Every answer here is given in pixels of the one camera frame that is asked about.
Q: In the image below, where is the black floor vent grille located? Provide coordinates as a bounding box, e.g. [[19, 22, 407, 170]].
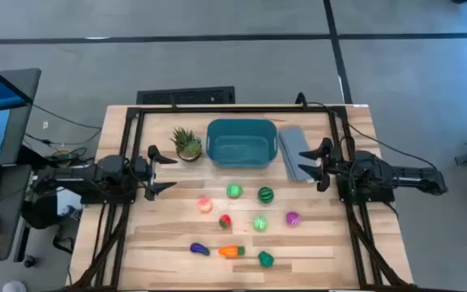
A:
[[135, 85, 237, 105]]

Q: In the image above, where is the orange toy carrot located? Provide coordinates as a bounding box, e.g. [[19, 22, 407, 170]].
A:
[[218, 244, 246, 260]]

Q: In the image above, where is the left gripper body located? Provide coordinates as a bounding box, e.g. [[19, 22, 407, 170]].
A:
[[131, 157, 156, 191]]

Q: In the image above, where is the folded grey cloth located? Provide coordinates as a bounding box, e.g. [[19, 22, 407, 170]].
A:
[[277, 125, 319, 183]]

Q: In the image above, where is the teal plastic bin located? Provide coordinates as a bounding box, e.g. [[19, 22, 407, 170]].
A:
[[206, 118, 279, 170]]

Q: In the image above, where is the potted succulent plant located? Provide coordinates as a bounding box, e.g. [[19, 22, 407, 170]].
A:
[[169, 126, 203, 163]]

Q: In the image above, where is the bright green toy apple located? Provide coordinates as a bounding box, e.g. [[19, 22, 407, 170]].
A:
[[226, 182, 244, 200]]

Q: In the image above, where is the grey desk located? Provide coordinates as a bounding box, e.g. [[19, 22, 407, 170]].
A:
[[0, 164, 32, 263]]

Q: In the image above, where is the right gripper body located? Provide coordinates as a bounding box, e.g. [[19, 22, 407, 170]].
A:
[[326, 148, 352, 183]]

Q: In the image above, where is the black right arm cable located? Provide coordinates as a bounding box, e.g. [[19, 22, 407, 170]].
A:
[[345, 120, 438, 170]]

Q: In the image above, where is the black floor cable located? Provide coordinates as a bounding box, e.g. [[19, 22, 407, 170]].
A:
[[30, 103, 103, 131], [24, 128, 103, 148]]

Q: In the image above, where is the purple toy eggplant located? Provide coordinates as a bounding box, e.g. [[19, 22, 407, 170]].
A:
[[189, 242, 211, 257]]

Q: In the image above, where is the dark green toy pepper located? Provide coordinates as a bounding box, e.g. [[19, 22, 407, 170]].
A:
[[257, 251, 276, 269]]

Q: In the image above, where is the light green toy cabbage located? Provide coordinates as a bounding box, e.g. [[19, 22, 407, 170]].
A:
[[252, 215, 268, 233]]

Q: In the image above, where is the toy watermelon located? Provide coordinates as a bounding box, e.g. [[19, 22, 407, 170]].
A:
[[257, 187, 275, 204]]

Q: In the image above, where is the black aluminium table frame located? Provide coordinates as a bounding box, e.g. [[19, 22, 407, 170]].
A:
[[65, 104, 417, 292]]

